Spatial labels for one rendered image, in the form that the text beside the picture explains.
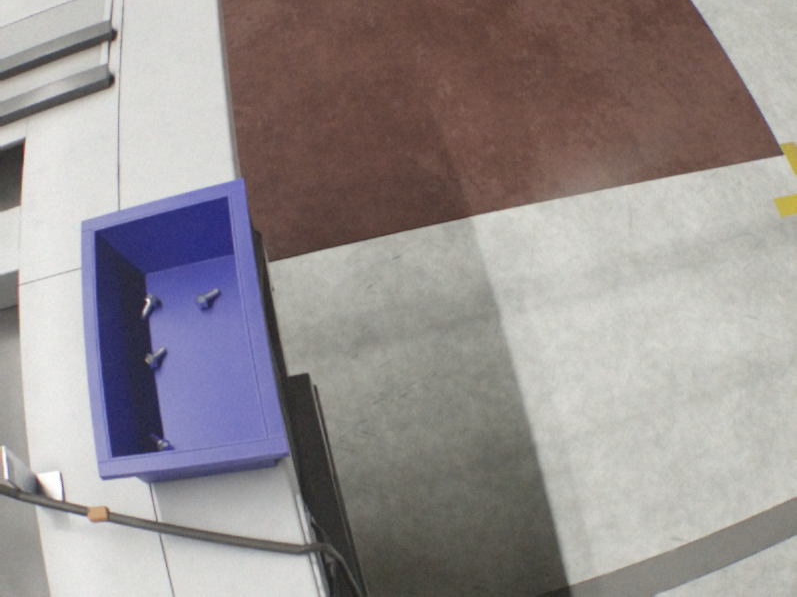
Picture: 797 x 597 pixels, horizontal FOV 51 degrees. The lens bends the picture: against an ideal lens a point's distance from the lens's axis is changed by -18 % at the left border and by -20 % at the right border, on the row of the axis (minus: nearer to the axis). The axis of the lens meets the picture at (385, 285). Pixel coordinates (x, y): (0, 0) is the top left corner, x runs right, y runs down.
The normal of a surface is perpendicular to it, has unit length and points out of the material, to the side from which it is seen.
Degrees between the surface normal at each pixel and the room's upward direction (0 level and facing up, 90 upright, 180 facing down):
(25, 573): 0
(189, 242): 85
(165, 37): 0
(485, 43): 0
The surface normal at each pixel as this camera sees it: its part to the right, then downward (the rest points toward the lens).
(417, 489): -0.06, -0.49
